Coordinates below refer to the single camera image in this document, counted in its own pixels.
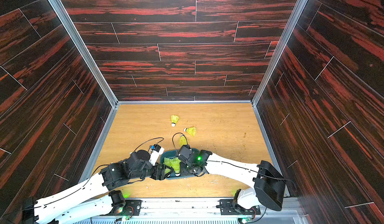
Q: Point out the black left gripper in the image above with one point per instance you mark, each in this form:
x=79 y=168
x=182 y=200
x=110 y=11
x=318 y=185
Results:
x=157 y=176

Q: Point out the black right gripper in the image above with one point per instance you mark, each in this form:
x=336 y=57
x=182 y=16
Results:
x=186 y=166

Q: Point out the yellow shuttlecock eight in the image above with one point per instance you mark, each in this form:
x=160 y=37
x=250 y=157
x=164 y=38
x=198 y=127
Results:
x=173 y=163

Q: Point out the yellow shuttlecock twelve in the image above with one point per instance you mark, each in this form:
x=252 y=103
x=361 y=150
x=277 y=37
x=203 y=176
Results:
x=183 y=141

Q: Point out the yellow shuttlecock ten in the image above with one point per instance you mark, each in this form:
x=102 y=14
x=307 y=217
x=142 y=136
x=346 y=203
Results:
x=191 y=131

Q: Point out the yellow shuttlecock five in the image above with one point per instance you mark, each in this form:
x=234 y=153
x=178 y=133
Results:
x=174 y=120

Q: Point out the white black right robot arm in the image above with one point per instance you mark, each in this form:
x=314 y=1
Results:
x=266 y=184

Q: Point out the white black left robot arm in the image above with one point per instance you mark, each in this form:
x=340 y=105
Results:
x=98 y=195

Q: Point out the teal plastic storage tray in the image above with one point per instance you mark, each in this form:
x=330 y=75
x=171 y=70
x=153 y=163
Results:
x=170 y=171

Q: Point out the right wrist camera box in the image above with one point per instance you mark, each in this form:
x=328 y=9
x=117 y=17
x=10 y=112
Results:
x=184 y=154

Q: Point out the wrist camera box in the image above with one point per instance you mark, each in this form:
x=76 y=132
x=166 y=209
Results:
x=155 y=152
x=184 y=154

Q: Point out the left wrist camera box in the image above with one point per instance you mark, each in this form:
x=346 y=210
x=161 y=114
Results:
x=155 y=152

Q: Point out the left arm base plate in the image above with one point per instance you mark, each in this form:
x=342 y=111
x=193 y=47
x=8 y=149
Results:
x=132 y=208

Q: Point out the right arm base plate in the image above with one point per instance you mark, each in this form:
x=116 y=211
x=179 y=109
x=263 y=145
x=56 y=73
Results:
x=229 y=207

